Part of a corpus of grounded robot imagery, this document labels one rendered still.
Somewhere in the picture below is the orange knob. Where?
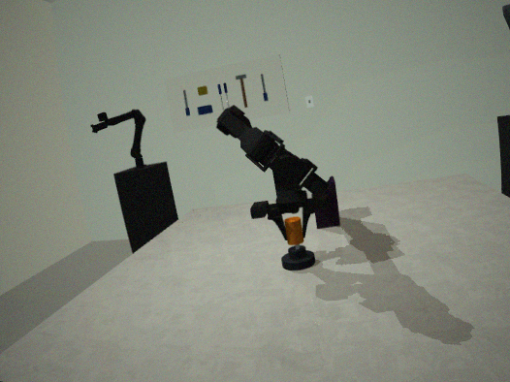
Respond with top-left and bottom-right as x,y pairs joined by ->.
284,217 -> 303,245

